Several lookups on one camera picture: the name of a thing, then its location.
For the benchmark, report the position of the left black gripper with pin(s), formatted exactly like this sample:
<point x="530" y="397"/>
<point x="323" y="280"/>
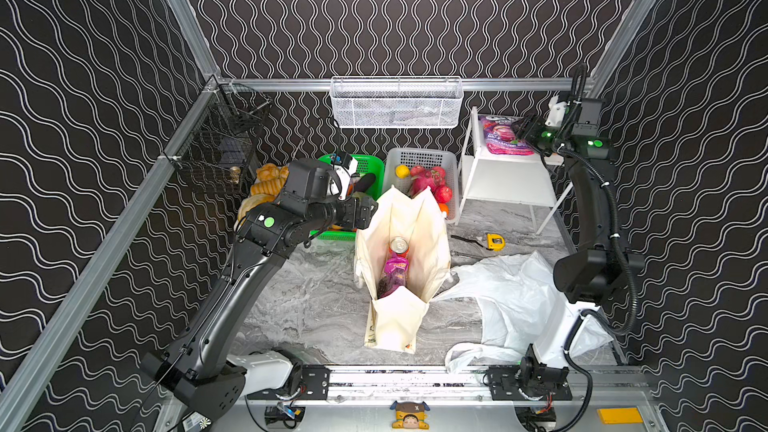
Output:
<point x="363" y="211"/>

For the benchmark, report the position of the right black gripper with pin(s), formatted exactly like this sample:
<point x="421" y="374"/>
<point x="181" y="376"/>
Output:
<point x="534" y="132"/>

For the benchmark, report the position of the purple candy bag top shelf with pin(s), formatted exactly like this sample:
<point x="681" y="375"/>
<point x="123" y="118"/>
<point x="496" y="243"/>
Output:
<point x="499" y="137"/>

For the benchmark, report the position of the red soda can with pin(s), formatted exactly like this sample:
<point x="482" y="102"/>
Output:
<point x="399" y="247"/>

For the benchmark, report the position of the cream canvas tote bag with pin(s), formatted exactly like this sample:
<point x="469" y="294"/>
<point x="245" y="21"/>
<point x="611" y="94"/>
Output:
<point x="393" y="322"/>

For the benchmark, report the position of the purple snack bag shelf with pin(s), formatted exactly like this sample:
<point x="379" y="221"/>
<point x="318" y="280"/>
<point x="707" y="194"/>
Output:
<point x="394" y="275"/>

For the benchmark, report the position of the white plastic grocery bag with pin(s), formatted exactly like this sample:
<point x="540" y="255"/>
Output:
<point x="519" y="306"/>

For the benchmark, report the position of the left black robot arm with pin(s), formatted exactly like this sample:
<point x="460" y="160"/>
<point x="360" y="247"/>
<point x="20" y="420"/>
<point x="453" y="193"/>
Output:
<point x="195" y="368"/>

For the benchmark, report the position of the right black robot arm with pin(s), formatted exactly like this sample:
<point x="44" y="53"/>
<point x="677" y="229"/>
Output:
<point x="603" y="268"/>

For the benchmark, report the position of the purple eggplant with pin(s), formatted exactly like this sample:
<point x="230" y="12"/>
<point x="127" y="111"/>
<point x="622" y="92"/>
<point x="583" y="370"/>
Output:
<point x="365" y="182"/>

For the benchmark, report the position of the white two-tier shelf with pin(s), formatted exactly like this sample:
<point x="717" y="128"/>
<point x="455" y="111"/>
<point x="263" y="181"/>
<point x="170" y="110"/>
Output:
<point x="513" y="179"/>

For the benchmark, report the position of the green plastic basket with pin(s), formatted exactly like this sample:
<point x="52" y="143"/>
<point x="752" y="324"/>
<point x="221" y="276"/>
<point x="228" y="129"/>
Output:
<point x="365" y="165"/>

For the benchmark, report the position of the yellow lemon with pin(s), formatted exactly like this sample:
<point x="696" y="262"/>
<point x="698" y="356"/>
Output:
<point x="402" y="171"/>

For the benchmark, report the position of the pink dragon fruit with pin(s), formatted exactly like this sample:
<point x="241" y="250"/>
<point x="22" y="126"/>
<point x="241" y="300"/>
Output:
<point x="423" y="178"/>

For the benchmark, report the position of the white plastic fruit basket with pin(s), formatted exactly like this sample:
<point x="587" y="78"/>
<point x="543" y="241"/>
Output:
<point x="427" y="158"/>

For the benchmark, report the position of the red apple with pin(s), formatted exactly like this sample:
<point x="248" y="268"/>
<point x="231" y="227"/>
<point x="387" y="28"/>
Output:
<point x="443" y="194"/>

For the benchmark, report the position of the yellow tape measure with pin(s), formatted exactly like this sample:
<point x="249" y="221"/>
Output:
<point x="495" y="242"/>

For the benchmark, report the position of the cartoon figure sticker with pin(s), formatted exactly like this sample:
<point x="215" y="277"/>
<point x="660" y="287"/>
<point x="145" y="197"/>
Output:
<point x="410" y="416"/>

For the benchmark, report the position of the yellow label plate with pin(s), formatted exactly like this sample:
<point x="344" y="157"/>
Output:
<point x="620" y="416"/>

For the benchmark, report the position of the white wire wall basket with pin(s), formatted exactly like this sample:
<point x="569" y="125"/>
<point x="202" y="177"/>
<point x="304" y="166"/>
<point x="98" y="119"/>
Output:
<point x="396" y="102"/>

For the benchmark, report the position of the black wire wall basket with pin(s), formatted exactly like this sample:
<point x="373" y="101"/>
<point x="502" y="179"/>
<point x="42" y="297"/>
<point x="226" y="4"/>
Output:
<point x="220" y="157"/>

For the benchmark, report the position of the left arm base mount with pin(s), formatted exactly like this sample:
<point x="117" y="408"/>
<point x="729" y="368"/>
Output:
<point x="304" y="382"/>

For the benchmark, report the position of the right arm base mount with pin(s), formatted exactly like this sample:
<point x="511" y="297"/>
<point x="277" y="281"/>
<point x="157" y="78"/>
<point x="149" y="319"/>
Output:
<point x="529" y="380"/>

